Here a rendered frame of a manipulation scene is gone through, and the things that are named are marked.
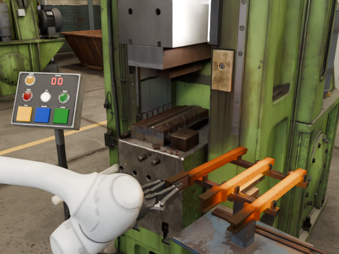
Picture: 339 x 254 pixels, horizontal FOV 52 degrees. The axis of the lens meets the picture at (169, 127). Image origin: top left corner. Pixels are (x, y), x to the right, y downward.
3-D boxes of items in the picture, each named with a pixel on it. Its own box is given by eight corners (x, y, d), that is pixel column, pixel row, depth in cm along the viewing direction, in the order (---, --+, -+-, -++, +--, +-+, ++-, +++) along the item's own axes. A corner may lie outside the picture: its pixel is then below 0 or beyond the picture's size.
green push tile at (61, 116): (66, 123, 171) (68, 109, 173) (52, 122, 172) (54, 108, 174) (68, 124, 173) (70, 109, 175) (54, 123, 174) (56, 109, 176)
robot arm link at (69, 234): (113, 246, 91) (133, 228, 82) (60, 279, 80) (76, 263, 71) (92, 210, 94) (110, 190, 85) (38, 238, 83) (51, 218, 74)
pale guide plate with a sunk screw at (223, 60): (229, 92, 146) (232, 51, 141) (211, 89, 151) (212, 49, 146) (232, 91, 148) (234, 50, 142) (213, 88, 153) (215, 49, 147)
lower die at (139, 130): (163, 146, 160) (163, 129, 158) (130, 137, 171) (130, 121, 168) (208, 122, 193) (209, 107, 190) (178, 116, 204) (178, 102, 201)
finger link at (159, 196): (144, 196, 96) (147, 198, 95) (173, 182, 103) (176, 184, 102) (144, 208, 97) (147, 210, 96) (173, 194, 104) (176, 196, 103)
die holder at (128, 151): (181, 245, 163) (182, 158, 148) (121, 217, 184) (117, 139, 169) (233, 194, 206) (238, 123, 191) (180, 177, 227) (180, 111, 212)
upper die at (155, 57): (163, 69, 148) (163, 47, 145) (127, 65, 159) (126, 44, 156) (210, 57, 181) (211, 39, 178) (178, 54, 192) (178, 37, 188)
